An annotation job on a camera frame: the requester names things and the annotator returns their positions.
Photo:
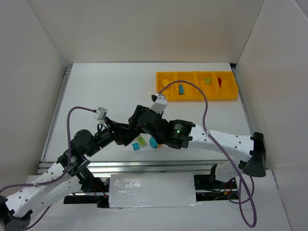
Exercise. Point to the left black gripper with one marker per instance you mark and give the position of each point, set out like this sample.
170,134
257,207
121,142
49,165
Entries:
118,131

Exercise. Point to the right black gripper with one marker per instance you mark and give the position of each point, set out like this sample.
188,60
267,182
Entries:
138,115

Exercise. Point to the yellow long lego brick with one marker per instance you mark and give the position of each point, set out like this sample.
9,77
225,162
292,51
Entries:
167,92

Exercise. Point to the round yellow lego brick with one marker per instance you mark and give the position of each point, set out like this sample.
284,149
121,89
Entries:
165,82

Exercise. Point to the teal long lego brick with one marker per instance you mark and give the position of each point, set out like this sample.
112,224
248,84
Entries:
181,90

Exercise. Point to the light green lego brick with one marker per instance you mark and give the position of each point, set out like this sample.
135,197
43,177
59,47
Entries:
208,81

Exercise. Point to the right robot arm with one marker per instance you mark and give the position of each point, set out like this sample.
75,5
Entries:
245,154

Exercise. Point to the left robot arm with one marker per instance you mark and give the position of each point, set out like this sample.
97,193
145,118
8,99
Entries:
69,174

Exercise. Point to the teal square lego plate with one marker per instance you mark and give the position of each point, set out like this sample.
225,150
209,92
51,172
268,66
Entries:
135,146

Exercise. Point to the lime green lego plate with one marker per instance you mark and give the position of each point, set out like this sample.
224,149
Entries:
141,141

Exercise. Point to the teal rounded lego brick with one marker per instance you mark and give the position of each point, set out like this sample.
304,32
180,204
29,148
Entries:
153,143

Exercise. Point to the white foil covered panel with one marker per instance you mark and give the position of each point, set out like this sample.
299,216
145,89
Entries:
152,190

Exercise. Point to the yellow four-compartment bin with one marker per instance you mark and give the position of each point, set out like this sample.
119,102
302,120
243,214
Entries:
195,87

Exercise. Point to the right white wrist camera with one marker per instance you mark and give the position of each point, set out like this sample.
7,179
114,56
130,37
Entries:
159,103

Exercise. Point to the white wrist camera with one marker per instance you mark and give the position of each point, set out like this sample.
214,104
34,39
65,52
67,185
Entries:
159,103
100,114

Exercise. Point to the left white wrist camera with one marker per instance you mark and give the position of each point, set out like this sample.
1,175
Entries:
100,114

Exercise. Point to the aluminium front rail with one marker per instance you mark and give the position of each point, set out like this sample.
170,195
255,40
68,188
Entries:
100,168

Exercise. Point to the aluminium rail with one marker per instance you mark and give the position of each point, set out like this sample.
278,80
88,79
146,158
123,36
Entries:
100,168
56,110
247,113

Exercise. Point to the aluminium left rail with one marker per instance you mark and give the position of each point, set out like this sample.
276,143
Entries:
56,110

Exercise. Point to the aluminium right rail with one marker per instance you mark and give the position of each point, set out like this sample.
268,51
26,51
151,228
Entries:
247,113

